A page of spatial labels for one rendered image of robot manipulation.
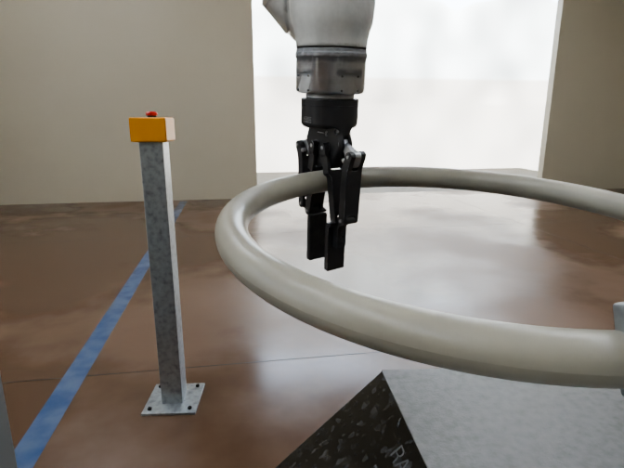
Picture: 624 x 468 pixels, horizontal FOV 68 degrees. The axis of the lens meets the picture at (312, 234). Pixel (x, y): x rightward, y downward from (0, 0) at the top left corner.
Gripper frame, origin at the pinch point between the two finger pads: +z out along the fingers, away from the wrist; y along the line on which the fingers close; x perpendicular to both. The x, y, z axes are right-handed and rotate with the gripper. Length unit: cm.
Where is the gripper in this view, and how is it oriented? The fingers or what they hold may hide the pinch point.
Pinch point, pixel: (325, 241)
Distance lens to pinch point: 66.8
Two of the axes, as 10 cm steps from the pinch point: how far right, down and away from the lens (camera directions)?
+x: 8.4, -1.6, 5.2
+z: -0.2, 9.4, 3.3
